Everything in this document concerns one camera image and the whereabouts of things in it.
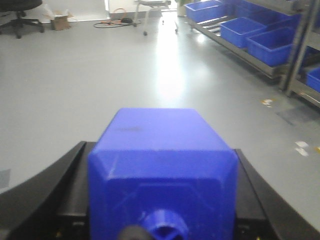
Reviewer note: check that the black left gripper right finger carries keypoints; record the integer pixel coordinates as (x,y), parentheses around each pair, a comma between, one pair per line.
(262,214)

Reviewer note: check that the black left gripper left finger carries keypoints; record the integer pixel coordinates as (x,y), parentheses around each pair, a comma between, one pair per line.
(53,204)

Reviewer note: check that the blue bottle-shaped part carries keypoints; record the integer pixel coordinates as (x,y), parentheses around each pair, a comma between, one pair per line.
(165,170)

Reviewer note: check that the steel shelf rack far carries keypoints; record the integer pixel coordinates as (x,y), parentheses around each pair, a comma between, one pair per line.
(266,34)

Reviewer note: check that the steel shelf rack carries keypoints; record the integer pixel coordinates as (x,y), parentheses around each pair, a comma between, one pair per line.
(266,34)
(296,83)

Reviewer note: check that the steel shelf rack middle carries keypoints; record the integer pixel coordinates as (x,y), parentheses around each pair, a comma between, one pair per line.
(296,83)

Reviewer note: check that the cardboard box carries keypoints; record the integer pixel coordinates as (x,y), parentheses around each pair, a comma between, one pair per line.
(59,20)

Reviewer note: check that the black office chair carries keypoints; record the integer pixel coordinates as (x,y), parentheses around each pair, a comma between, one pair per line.
(19,7)

